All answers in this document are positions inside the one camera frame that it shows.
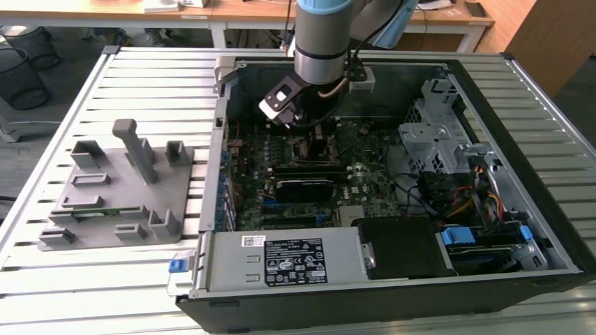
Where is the black disk drive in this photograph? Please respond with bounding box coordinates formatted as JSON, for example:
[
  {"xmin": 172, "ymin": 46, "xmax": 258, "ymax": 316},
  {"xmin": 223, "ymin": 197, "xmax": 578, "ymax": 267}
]
[{"xmin": 450, "ymin": 244, "xmax": 523, "ymax": 275}]

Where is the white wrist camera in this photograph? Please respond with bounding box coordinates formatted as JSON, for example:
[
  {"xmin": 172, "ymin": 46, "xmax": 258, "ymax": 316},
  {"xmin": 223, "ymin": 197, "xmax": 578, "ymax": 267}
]
[
  {"xmin": 258, "ymin": 75, "xmax": 310, "ymax": 127},
  {"xmin": 348, "ymin": 68, "xmax": 376, "ymax": 92}
]

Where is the silver metal drive cage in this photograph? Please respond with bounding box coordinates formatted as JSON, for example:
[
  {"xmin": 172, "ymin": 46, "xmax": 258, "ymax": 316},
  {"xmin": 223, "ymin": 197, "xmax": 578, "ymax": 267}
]
[{"xmin": 398, "ymin": 78, "xmax": 475, "ymax": 175}]

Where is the silver chipset heat sink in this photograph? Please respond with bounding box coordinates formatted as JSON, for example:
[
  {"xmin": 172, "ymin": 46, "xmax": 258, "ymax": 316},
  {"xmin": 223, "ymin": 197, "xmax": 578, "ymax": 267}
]
[{"xmin": 339, "ymin": 205, "xmax": 370, "ymax": 228}]

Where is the yellow red wire bundle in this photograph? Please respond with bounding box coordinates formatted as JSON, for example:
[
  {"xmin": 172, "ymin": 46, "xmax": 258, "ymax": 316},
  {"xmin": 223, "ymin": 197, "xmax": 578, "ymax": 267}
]
[{"xmin": 450, "ymin": 165, "xmax": 508, "ymax": 219}]

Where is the silver power supply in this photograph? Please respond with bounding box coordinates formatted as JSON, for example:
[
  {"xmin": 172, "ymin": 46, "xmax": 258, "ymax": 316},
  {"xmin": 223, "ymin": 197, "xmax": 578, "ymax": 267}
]
[{"xmin": 199, "ymin": 230, "xmax": 374, "ymax": 292}]

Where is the black graphics card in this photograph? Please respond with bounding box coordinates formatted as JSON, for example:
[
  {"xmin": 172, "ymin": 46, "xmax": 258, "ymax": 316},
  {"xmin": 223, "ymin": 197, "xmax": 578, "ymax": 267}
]
[{"xmin": 274, "ymin": 179, "xmax": 335, "ymax": 204}]

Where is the black PC case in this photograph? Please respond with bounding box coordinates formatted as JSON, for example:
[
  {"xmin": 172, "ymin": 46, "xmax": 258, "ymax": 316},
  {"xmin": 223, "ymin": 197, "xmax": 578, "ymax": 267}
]
[{"xmin": 175, "ymin": 54, "xmax": 596, "ymax": 334}]

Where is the blue case latch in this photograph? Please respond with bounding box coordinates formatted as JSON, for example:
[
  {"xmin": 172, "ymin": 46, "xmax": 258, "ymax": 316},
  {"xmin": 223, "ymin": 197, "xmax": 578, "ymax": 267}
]
[{"xmin": 170, "ymin": 253, "xmax": 195, "ymax": 275}]

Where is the green RAM stick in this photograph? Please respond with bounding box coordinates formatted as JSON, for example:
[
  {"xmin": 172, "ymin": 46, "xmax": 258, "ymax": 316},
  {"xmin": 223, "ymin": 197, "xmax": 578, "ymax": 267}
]
[{"xmin": 51, "ymin": 205, "xmax": 144, "ymax": 219}]

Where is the black wire mesh bin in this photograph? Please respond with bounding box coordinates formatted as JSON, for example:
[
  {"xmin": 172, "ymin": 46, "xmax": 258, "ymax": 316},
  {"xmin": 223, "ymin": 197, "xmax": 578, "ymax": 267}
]
[
  {"xmin": 0, "ymin": 26, "xmax": 62, "ymax": 70},
  {"xmin": 0, "ymin": 47, "xmax": 51, "ymax": 111}
]

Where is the grey parts rack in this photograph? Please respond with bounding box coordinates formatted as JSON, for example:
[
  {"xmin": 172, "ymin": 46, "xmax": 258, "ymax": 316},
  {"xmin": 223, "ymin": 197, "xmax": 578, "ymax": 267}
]
[{"xmin": 35, "ymin": 118, "xmax": 195, "ymax": 252}]

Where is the green motherboard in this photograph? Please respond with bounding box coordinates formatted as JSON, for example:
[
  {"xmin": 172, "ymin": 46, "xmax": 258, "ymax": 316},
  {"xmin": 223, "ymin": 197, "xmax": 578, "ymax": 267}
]
[{"xmin": 222, "ymin": 120, "xmax": 407, "ymax": 231}]

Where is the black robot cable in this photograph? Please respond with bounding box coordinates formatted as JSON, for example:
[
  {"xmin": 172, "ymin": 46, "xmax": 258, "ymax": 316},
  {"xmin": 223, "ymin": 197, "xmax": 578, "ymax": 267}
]
[{"xmin": 295, "ymin": 45, "xmax": 370, "ymax": 128}]

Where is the white box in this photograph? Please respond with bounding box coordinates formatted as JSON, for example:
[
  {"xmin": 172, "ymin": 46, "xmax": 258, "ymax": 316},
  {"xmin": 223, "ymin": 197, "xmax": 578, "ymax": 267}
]
[{"xmin": 144, "ymin": 0, "xmax": 180, "ymax": 14}]

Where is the metal socket cover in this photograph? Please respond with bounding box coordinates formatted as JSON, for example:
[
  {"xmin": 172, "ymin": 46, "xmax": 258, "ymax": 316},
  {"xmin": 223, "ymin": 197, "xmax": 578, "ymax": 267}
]
[{"xmin": 332, "ymin": 119, "xmax": 360, "ymax": 149}]

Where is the wooden cabinet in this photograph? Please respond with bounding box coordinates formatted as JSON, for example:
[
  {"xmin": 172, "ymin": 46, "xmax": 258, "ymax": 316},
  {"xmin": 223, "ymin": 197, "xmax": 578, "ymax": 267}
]
[{"xmin": 478, "ymin": 0, "xmax": 596, "ymax": 98}]

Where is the blue disk carrier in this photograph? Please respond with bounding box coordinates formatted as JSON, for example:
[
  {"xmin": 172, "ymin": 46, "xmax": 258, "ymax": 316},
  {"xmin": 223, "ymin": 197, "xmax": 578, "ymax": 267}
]
[{"xmin": 440, "ymin": 225, "xmax": 476, "ymax": 248}]

